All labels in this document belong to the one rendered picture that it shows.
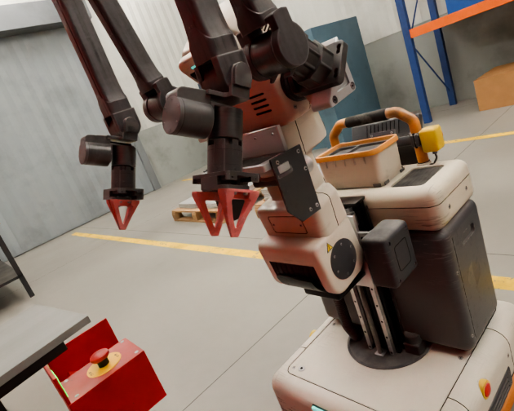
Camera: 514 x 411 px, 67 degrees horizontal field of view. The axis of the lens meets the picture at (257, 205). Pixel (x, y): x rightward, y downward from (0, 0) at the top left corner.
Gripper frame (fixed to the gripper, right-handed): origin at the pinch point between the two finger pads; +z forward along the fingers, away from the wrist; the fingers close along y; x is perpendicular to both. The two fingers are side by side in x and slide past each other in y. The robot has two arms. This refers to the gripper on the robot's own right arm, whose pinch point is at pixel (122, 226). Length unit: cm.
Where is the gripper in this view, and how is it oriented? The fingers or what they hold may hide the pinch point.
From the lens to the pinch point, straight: 101.2
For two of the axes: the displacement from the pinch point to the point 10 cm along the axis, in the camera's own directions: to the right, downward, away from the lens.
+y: 6.4, -0.2, -7.6
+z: -0.1, 10.0, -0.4
